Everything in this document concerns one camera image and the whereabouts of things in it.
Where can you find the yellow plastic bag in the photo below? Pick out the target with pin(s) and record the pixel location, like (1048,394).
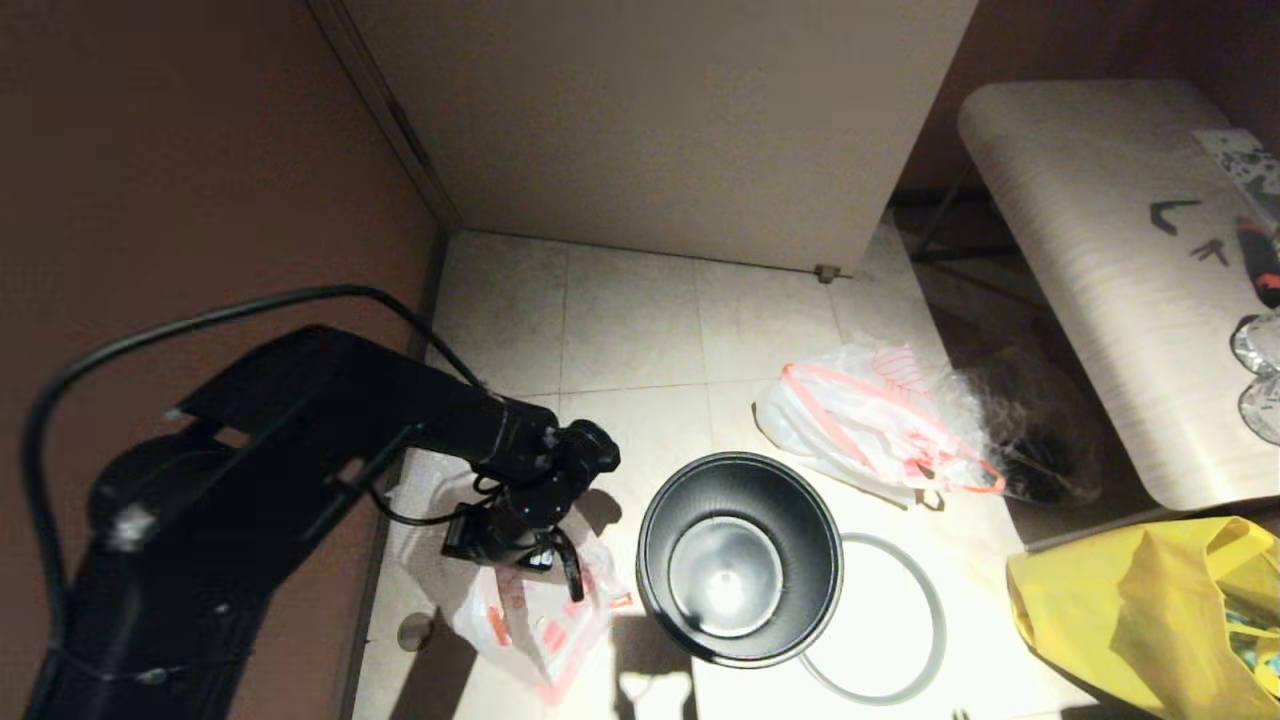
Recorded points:
(1130,610)

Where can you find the crumpled clear plastic bag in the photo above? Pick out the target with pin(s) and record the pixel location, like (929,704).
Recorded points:
(1050,440)

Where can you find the white door panel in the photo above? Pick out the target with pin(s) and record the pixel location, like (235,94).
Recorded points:
(660,120)

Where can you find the clear glass items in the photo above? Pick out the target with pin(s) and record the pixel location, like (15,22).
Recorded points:
(1262,412)

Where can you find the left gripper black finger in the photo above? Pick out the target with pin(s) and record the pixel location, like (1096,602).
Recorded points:
(574,575)
(540,560)

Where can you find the black white patterned sheet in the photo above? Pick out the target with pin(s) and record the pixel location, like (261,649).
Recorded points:
(1248,160)

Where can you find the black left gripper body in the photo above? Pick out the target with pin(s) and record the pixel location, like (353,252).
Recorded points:
(540,490)

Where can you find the black round trash bin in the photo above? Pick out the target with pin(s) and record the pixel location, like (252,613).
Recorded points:
(740,490)

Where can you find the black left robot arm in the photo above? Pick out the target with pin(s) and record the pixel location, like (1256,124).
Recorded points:
(300,440)

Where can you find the small black hex keys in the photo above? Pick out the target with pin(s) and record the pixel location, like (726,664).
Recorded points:
(1210,251)

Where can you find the green printed package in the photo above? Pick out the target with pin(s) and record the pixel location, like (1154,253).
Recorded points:
(1258,655)

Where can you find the black L-shaped hex key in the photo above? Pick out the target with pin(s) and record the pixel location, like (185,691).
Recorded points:
(1160,216)

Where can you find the black metal table frame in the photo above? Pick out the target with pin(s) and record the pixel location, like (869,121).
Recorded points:
(960,255)

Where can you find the white plastic bag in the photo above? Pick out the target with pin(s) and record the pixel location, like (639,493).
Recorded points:
(540,630)

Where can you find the round metal floor drain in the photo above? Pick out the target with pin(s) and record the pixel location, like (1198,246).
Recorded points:
(415,630)

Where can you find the small grey door stopper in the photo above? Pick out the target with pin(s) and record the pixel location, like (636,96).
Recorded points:
(826,272)

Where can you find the black red screwdriver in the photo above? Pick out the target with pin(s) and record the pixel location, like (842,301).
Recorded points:
(1264,270)

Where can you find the brown door frame strip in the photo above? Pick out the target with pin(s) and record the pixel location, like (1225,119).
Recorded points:
(375,90)

